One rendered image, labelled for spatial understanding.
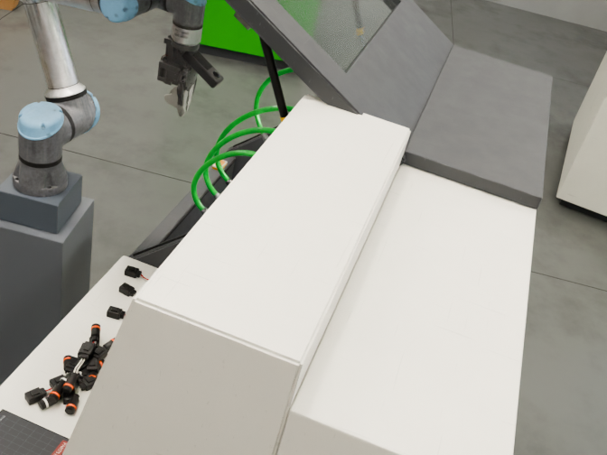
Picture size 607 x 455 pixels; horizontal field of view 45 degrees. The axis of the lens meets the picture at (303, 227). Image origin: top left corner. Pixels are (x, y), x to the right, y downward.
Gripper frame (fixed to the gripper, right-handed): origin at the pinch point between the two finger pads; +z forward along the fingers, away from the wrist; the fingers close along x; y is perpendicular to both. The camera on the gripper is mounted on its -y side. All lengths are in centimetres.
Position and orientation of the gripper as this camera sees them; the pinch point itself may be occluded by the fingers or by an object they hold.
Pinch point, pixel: (183, 113)
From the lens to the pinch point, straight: 203.1
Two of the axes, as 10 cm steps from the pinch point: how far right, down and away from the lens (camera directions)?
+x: -3.0, 5.0, -8.1
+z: -2.1, 8.0, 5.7
